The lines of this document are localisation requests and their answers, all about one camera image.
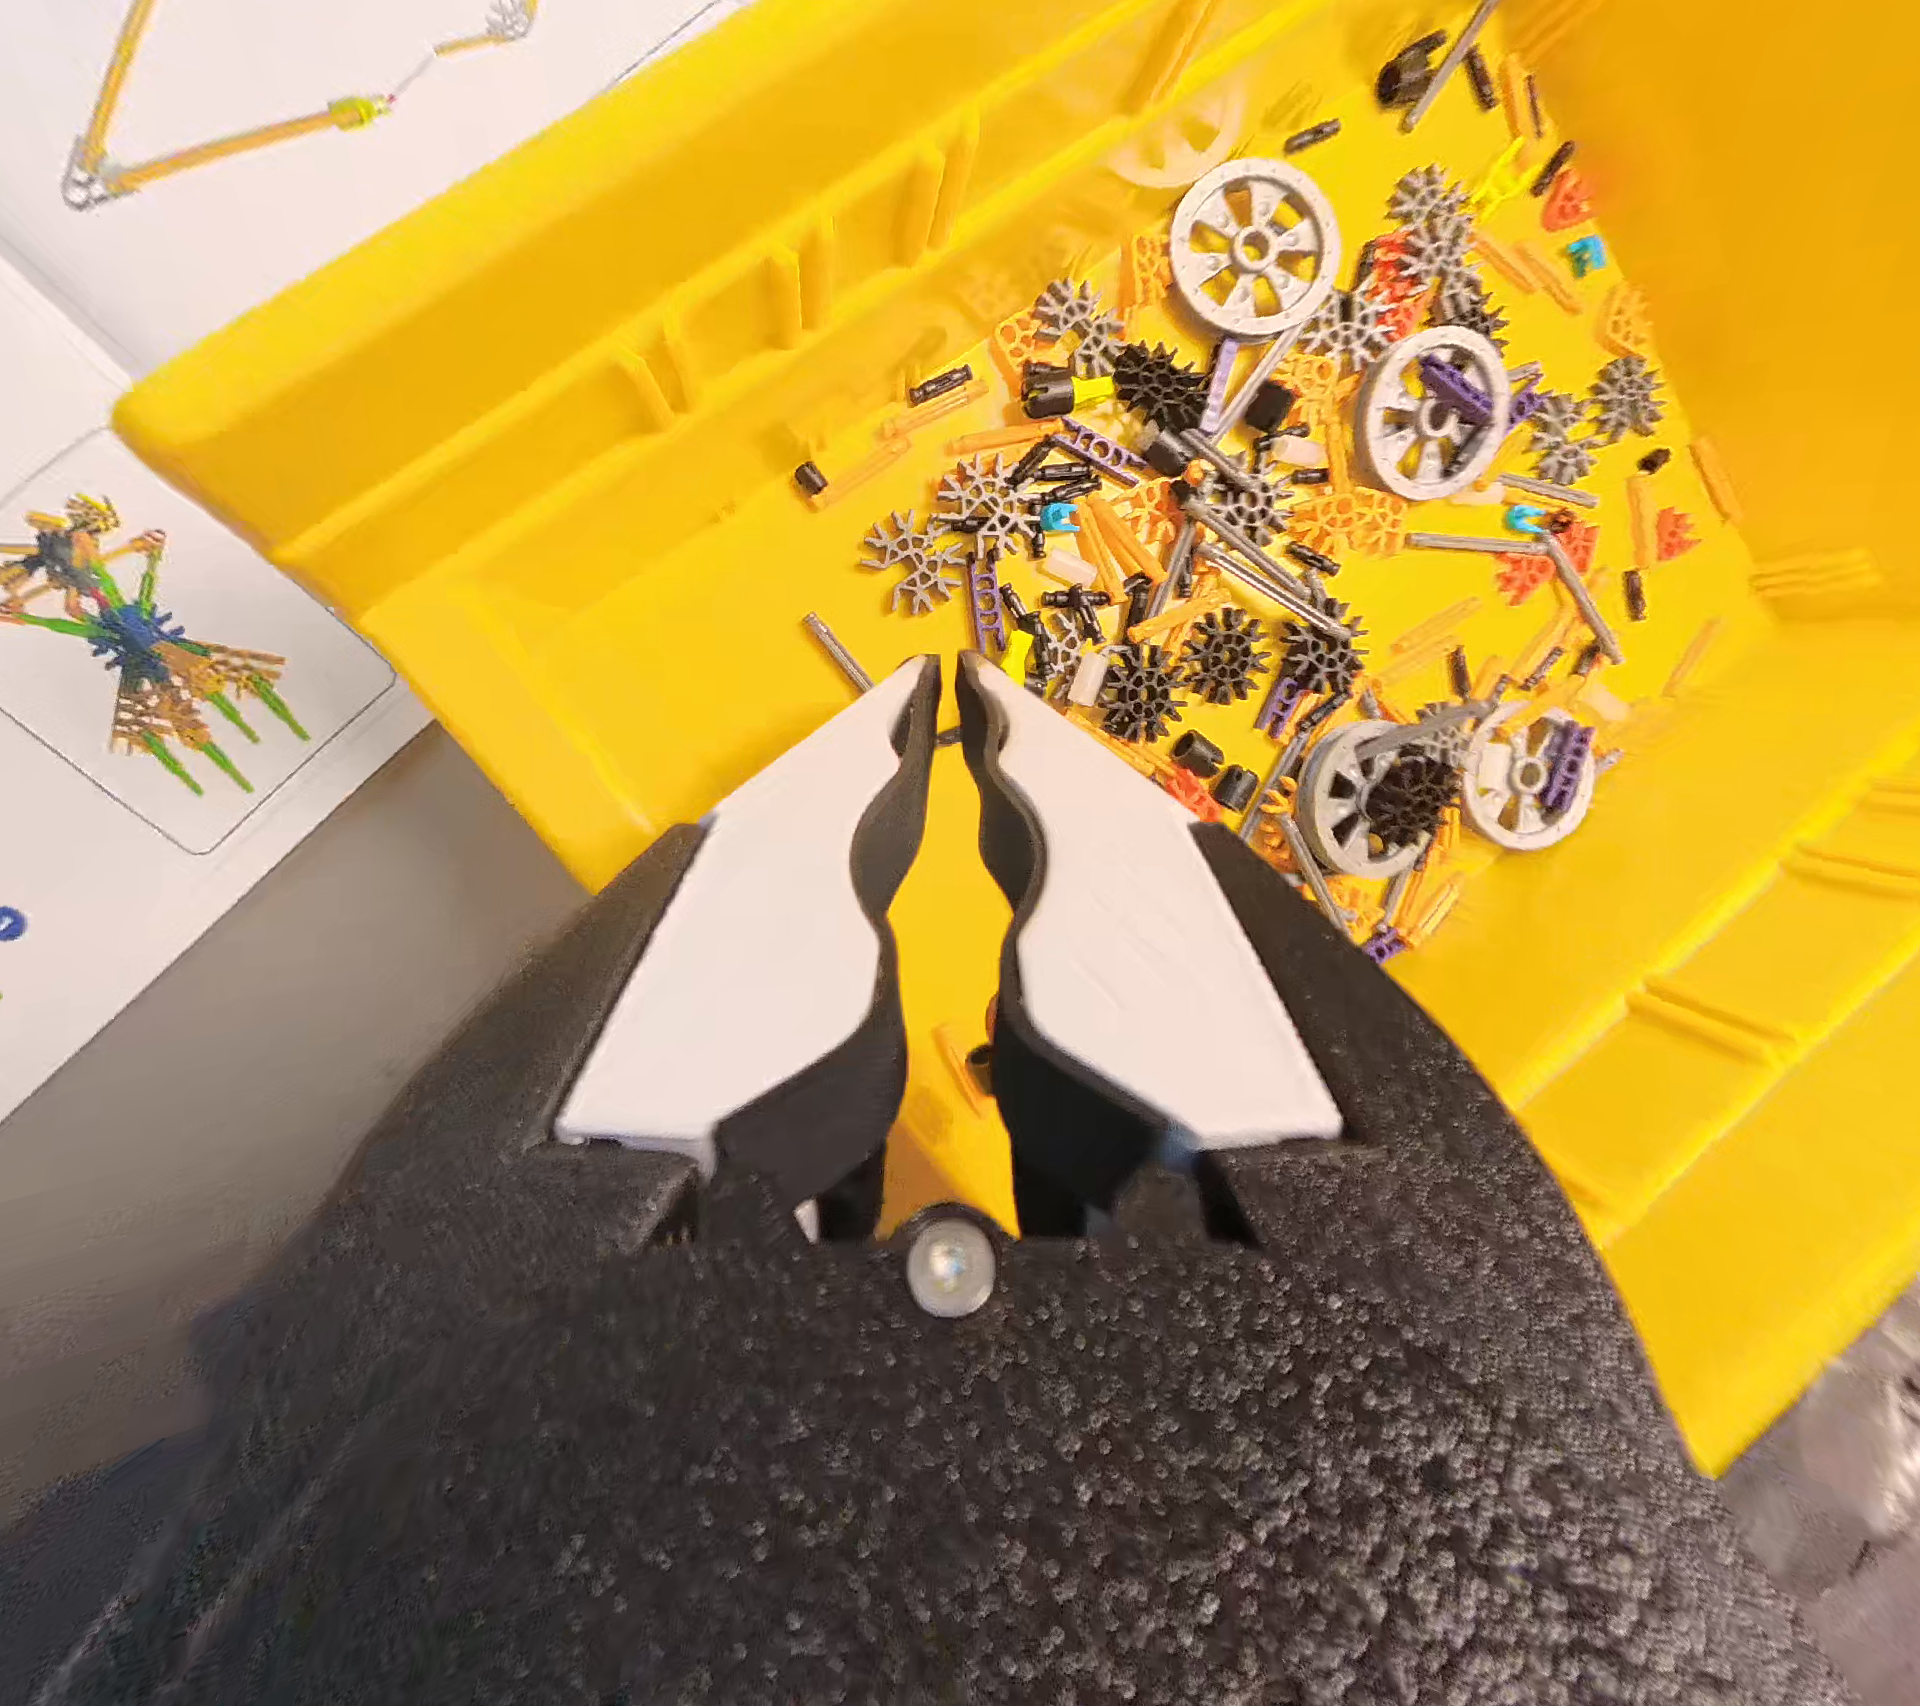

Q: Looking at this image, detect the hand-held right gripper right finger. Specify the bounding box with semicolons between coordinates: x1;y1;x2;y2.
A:
959;656;1343;1215

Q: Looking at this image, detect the toy building instruction sheet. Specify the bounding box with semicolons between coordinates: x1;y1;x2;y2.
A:
0;0;1117;1130

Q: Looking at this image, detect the grey toy wheel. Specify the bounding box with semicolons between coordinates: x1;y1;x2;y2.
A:
1353;325;1513;501
1296;715;1476;886
1168;158;1343;338
1462;702;1604;856

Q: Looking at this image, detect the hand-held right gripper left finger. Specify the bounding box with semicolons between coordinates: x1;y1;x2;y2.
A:
555;656;949;1228

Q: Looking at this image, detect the pile of small grey toy parts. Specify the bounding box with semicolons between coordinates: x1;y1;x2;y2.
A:
795;0;1757;963

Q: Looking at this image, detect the yellow plastic bin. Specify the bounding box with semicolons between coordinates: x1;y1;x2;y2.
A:
113;0;1920;1477

